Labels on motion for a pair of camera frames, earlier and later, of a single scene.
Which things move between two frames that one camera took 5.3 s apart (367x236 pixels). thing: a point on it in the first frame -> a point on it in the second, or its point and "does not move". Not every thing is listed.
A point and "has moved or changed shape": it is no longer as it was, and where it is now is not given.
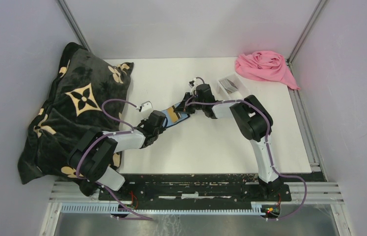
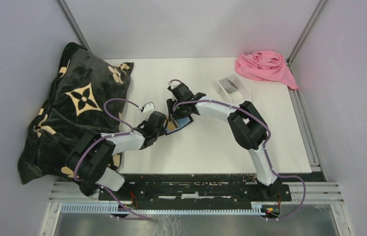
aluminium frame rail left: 66,9 does not move
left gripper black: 162,130 does not move
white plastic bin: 232,87 does not move
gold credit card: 172,115 has moved or changed shape
